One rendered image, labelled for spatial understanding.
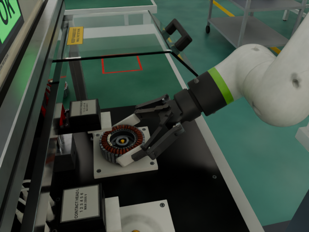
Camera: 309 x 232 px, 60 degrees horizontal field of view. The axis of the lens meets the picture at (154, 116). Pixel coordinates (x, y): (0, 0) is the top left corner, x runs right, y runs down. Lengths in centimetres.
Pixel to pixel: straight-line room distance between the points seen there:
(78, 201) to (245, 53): 43
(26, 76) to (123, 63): 83
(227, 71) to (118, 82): 52
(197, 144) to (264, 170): 111
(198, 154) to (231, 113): 149
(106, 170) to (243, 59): 39
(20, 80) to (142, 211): 36
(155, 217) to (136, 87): 54
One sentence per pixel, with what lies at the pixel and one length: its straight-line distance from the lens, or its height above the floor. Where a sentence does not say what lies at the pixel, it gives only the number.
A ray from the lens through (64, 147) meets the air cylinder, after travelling 66.
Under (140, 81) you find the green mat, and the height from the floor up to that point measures 75.
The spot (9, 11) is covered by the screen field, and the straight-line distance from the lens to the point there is 41.
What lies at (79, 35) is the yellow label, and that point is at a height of 107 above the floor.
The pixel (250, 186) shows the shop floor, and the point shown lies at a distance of 168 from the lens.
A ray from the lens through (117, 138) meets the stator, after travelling 68.
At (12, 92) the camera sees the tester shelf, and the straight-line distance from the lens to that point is 31.
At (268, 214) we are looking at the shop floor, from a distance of 161.
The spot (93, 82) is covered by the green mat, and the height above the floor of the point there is 75.
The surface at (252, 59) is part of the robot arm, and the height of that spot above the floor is 102.
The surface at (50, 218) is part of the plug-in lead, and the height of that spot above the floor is 91.
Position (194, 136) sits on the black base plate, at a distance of 74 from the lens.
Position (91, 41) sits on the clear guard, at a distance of 54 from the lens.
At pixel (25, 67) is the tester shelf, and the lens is 36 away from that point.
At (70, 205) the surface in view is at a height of 92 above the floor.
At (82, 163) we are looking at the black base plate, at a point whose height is 77.
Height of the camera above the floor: 127
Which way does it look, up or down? 38 degrees down
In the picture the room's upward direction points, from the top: straight up
